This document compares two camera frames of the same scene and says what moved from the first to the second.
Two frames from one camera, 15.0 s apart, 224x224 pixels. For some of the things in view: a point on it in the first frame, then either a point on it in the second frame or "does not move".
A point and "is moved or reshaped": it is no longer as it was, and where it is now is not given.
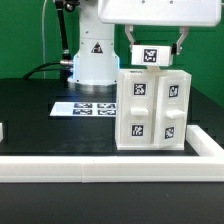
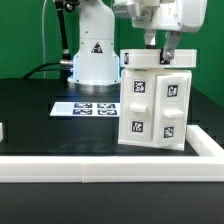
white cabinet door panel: [171, 109] does not move
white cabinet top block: [151, 55] is moved or reshaped
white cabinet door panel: [136, 108] does not move
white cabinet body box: [153, 109] does not move
